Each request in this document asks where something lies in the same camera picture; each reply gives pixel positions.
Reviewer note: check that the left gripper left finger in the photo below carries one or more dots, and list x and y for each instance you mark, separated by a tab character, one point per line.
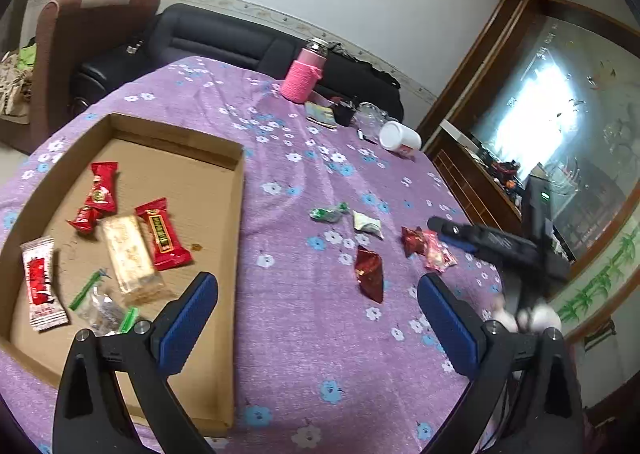
177	328

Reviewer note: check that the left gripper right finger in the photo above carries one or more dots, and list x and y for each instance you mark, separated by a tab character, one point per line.
455	323

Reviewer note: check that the red black-label candy pack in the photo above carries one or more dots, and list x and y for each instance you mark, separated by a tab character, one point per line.
168	252

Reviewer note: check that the dark red foil snack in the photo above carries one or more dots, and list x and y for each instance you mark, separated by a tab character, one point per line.
369	274

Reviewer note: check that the clear green-end candy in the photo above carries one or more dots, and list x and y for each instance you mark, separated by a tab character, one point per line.
100	311

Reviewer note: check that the beige nougat bar pack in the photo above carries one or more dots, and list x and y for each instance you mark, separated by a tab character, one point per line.
137	278

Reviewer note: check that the pink marshmallow candy pack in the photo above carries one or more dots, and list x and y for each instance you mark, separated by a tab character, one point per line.
436	256

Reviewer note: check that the dark red foil pouch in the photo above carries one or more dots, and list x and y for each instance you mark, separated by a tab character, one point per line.
412	241

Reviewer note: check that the purple floral tablecloth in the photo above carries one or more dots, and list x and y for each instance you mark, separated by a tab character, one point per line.
320	367

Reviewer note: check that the white red candy in tray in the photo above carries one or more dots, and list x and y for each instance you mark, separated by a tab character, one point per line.
45	310

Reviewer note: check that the cardboard tray box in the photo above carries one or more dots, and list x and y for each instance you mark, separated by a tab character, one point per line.
200	176

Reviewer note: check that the pale green candy pack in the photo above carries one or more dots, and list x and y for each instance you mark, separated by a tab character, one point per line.
367	224

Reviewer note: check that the small red candy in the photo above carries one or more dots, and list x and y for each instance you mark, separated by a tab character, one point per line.
86	220

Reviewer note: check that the green clear candy wrapper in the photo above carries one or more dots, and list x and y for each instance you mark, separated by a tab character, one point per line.
330	214

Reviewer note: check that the wooden cabinet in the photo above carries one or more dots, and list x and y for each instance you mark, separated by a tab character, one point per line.
551	84

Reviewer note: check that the white plastic jar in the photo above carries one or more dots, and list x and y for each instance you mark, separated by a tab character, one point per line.
399	139

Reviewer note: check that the clear glass cup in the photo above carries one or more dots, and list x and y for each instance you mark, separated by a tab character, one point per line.
369	120

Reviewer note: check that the black small cup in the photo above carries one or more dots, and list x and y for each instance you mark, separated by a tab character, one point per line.
343	112

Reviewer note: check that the small booklet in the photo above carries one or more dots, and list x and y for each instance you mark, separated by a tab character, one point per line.
320	115

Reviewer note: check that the pink sleeved thermos bottle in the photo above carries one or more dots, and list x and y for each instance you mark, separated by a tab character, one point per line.
305	71

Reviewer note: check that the black leather sofa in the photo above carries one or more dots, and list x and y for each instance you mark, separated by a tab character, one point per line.
182	31

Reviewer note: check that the patterned cloth pile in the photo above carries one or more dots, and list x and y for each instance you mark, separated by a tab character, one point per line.
17	68

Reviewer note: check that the brown armchair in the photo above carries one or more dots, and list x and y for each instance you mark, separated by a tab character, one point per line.
69	32

